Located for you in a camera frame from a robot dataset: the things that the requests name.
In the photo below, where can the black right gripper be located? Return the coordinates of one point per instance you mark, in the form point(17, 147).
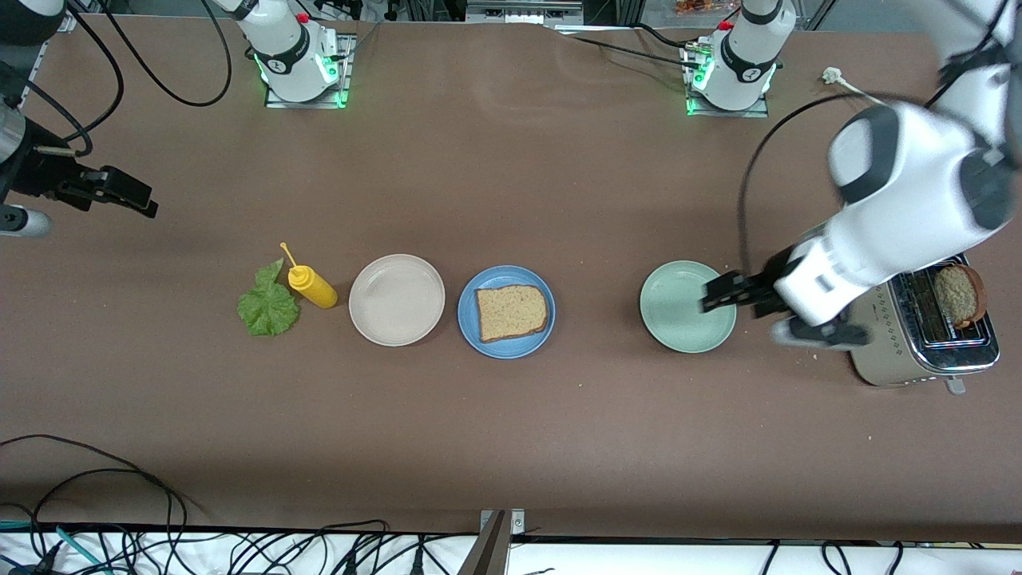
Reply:
point(33, 172)

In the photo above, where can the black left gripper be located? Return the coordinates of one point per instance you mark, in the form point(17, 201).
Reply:
point(768, 281)

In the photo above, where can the green lettuce leaf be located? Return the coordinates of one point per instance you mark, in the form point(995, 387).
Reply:
point(267, 307)

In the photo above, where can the yellow mustard squeeze bottle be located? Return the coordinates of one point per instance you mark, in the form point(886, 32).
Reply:
point(315, 289)

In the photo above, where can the square brown bread slice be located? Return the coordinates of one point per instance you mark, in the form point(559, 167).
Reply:
point(511, 313)

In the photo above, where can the rounded brown bread slice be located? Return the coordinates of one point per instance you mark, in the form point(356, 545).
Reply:
point(958, 295)

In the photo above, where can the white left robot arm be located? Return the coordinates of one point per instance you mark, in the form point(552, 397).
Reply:
point(902, 200)

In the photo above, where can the mint green round plate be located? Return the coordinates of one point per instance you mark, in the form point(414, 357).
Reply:
point(675, 307)

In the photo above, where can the blue round plate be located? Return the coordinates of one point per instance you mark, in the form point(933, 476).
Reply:
point(471, 319)

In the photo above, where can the beige round plate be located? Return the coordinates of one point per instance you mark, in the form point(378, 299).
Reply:
point(397, 300)

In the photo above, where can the beige chrome toaster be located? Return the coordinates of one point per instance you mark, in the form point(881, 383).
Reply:
point(902, 359)

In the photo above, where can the grey metal box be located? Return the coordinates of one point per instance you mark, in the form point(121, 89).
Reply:
point(523, 11)

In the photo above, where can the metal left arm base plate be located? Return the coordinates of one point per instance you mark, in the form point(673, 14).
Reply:
point(762, 110)

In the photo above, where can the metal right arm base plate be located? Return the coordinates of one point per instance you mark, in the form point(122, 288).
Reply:
point(348, 72)

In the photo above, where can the silver corner bracket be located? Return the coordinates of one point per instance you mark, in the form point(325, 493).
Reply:
point(519, 523)

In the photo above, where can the grey aluminium profile post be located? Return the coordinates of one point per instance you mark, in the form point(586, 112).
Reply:
point(489, 555)

